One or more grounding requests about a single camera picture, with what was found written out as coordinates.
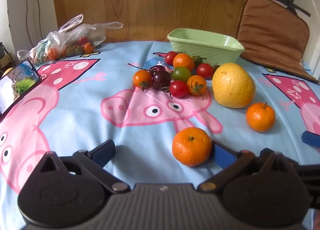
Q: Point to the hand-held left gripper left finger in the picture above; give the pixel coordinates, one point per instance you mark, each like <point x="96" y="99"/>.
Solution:
<point x="105" y="151"/>

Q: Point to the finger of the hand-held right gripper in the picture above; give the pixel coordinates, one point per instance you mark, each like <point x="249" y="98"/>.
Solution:
<point x="310" y="139"/>
<point x="308" y="173"/>

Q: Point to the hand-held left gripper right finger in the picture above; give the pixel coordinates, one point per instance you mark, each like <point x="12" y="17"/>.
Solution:
<point x="222" y="154"/>

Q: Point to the orange mandarin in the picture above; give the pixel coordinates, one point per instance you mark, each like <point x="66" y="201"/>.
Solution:
<point x="191" y="147"/>
<point x="183" y="61"/>
<point x="260" y="117"/>

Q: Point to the large yellow grapefruit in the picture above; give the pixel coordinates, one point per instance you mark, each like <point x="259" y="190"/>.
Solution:
<point x="232" y="86"/>

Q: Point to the red cherry tomato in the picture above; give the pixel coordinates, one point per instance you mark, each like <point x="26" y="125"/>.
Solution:
<point x="171" y="57"/>
<point x="204" y="70"/>
<point x="178" y="89"/>

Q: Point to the green cherry tomato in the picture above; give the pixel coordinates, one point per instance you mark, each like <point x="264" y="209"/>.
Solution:
<point x="181" y="74"/>

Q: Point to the dark red cherry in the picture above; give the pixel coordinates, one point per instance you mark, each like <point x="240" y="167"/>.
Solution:
<point x="161" y="79"/>
<point x="157" y="68"/>

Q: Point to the dark cherry tomato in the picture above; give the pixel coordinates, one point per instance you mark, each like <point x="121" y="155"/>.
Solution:
<point x="198" y="61"/>

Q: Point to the green plastic basket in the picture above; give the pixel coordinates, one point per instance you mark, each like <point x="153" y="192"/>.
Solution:
<point x="207" y="44"/>

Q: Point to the printed blanket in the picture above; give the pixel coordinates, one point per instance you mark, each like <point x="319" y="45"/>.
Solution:
<point x="75" y="109"/>

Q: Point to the smartphone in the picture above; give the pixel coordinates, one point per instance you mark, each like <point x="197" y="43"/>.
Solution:
<point x="17" y="84"/>

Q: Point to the brown seat cushion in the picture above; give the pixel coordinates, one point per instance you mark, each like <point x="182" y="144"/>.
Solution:
<point x="272" y="32"/>

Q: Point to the clear plastic bag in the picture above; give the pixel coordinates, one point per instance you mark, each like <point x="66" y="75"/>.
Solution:
<point x="67" y="36"/>

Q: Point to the yellow round object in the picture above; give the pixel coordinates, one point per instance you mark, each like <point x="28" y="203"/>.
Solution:
<point x="7" y="71"/>

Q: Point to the black tape cross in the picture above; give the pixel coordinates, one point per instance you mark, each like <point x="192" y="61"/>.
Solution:
<point x="291" y="3"/>

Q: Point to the wood-pattern vinyl sheet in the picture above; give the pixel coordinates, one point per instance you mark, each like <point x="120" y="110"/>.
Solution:
<point x="150" y="2"/>

